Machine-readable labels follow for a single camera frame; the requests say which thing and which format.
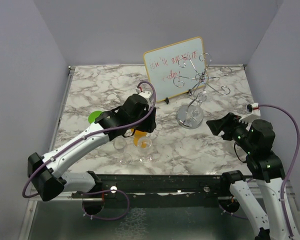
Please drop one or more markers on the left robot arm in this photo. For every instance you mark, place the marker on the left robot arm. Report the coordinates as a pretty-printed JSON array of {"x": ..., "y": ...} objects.
[{"x": 48, "y": 172}]

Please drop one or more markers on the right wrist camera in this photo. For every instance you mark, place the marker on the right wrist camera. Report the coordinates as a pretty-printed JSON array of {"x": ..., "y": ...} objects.
[{"x": 254, "y": 113}]

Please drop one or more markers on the chrome wine glass rack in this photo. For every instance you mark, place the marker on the chrome wine glass rack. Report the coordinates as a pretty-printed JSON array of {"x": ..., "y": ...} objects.
[{"x": 202, "y": 79}]

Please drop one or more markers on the black front mounting rail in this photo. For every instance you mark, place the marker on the black front mounting rail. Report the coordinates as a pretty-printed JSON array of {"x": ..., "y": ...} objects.
[{"x": 117, "y": 191}]

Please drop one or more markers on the clear wine glass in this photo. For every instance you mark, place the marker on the clear wine glass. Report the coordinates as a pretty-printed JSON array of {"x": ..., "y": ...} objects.
[
  {"x": 120, "y": 145},
  {"x": 144, "y": 146},
  {"x": 194, "y": 112}
]

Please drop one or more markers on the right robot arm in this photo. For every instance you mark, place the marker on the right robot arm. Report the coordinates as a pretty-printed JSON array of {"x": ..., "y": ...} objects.
[{"x": 255, "y": 136}]

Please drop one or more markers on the green plastic wine glass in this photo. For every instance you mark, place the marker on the green plastic wine glass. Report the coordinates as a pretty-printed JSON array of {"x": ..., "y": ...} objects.
[{"x": 93, "y": 116}]

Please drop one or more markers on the small whiteboard yellow frame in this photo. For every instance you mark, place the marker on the small whiteboard yellow frame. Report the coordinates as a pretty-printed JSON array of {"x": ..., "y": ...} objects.
[{"x": 175, "y": 68}]

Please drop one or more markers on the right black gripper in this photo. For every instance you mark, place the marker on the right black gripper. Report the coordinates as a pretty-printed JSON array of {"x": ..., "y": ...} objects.
[{"x": 226, "y": 124}]

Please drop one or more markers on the clear wine glass back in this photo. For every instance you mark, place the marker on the clear wine glass back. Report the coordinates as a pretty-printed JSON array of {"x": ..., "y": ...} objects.
[{"x": 194, "y": 112}]

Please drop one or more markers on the clear wine glass front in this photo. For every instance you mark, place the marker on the clear wine glass front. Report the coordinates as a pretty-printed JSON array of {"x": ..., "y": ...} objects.
[{"x": 120, "y": 145}]

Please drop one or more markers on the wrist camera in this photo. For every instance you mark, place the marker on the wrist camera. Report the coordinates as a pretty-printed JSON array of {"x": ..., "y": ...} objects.
[
  {"x": 147, "y": 95},
  {"x": 254, "y": 113}
]

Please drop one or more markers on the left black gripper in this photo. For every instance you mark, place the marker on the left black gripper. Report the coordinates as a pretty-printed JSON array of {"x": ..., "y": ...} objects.
[{"x": 150, "y": 124}]

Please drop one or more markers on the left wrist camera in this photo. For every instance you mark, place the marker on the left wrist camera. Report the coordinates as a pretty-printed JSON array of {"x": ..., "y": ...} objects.
[{"x": 147, "y": 95}]

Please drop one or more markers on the orange plastic wine glass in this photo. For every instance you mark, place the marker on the orange plastic wine glass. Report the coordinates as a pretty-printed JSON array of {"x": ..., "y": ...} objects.
[{"x": 137, "y": 134}]

